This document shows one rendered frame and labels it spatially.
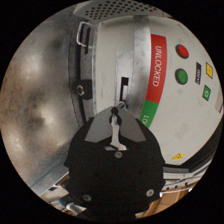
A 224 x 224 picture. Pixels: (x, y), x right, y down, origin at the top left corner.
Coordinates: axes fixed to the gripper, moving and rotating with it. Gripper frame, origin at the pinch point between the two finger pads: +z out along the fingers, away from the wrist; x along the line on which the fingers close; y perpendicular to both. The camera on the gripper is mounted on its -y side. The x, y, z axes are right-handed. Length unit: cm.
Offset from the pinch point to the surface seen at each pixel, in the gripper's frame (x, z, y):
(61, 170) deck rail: -21.7, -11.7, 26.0
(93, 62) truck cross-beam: -5.8, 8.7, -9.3
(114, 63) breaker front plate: -0.2, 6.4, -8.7
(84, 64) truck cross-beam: -9.1, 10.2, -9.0
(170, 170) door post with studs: 32.6, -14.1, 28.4
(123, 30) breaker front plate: 1.5, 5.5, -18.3
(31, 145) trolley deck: -25.5, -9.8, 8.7
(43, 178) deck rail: -31.1, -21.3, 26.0
